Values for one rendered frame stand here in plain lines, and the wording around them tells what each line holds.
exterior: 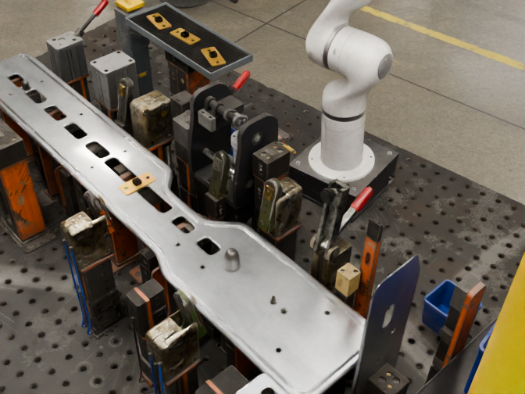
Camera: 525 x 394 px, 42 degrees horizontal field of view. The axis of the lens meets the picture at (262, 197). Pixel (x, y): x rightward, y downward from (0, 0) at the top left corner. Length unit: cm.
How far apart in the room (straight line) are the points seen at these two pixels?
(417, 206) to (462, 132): 156
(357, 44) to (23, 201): 94
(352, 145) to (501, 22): 283
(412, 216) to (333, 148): 31
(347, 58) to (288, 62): 224
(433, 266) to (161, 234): 77
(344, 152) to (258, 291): 65
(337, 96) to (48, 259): 88
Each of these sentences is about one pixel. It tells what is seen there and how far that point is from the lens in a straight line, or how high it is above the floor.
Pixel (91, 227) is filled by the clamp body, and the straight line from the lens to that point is 150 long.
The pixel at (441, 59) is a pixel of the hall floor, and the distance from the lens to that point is 414.
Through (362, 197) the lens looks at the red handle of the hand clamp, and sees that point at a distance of 140.
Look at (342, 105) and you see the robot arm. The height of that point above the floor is 104.
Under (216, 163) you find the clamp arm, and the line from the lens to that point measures 155.
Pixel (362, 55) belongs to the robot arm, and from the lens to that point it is 171.
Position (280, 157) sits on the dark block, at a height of 112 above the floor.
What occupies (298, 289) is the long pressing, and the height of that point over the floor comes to 100.
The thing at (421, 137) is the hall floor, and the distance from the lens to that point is 349.
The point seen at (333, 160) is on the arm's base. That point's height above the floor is 84.
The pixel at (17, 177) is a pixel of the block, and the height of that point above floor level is 92.
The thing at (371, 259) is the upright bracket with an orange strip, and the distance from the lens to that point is 132.
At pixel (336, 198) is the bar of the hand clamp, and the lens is 132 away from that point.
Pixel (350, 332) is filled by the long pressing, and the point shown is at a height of 100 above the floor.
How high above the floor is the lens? 207
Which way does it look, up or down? 43 degrees down
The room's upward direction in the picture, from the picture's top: 1 degrees clockwise
